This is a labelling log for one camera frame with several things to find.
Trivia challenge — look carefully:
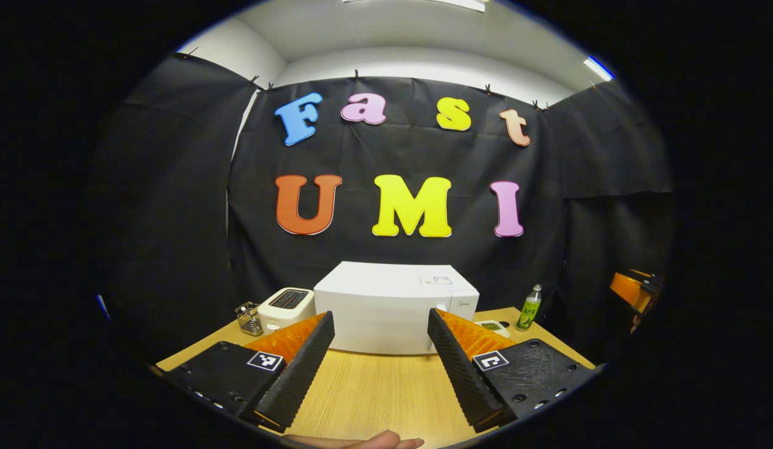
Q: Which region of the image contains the metal wire basket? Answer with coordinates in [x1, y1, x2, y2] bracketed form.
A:
[235, 302, 264, 337]

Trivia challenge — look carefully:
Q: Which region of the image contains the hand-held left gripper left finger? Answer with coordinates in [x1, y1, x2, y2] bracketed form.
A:
[165, 311, 336, 433]

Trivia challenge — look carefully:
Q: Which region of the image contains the large ceiling light panel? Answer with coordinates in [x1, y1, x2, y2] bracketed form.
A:
[343, 0, 487, 13]

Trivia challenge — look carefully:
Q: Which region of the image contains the black backdrop cloth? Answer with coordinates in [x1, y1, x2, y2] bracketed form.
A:
[87, 53, 677, 362]

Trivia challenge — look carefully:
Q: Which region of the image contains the green tea bottle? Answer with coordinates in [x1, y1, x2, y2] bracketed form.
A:
[516, 284, 543, 331]

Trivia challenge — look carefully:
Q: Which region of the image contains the white toaster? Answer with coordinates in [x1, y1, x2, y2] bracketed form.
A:
[257, 287, 316, 334]

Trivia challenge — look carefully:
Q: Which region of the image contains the white microwave oven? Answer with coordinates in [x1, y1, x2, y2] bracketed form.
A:
[314, 261, 480, 355]

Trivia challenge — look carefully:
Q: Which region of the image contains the divided tray of beans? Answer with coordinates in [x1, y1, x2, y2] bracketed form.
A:
[476, 319, 512, 339]

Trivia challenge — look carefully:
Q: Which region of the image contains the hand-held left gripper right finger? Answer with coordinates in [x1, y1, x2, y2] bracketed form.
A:
[427, 307, 599, 433]

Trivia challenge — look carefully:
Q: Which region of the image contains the small ceiling light panel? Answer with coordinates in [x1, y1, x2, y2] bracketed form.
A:
[584, 56, 614, 82]

